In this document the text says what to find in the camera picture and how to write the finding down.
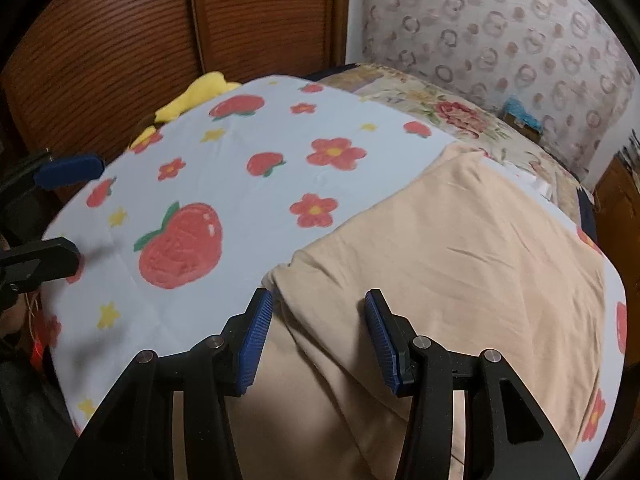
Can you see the wooden louvred wardrobe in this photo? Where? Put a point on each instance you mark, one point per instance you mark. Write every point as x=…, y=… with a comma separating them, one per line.
x=150, y=35

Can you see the circle pattern curtain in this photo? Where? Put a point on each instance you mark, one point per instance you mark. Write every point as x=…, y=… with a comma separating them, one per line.
x=500, y=25

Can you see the yellow cloth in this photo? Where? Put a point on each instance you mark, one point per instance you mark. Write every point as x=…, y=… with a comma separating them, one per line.
x=200, y=92

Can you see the beige printed t-shirt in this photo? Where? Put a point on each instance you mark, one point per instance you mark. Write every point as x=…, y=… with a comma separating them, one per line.
x=450, y=260

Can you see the person's dark clothing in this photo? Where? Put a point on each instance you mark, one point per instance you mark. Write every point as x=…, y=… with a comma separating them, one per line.
x=25, y=410

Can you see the floral quilt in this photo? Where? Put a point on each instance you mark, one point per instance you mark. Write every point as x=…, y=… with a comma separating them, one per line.
x=450, y=110

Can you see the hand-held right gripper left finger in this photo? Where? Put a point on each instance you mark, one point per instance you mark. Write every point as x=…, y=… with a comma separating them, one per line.
x=255, y=335

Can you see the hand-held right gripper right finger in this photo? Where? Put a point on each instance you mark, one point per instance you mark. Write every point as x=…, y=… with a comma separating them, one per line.
x=382, y=335

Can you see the wooden sideboard cabinet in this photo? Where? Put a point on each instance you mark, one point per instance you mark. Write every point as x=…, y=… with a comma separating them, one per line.
x=620, y=210

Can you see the small cardboard box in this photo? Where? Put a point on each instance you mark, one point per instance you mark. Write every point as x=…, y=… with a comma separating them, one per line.
x=525, y=132

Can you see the strawberry flower print bed sheet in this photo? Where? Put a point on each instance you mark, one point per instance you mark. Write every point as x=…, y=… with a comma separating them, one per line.
x=250, y=125

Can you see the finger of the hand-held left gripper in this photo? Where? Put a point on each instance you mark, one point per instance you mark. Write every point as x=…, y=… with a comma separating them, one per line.
x=70, y=169
x=42, y=260

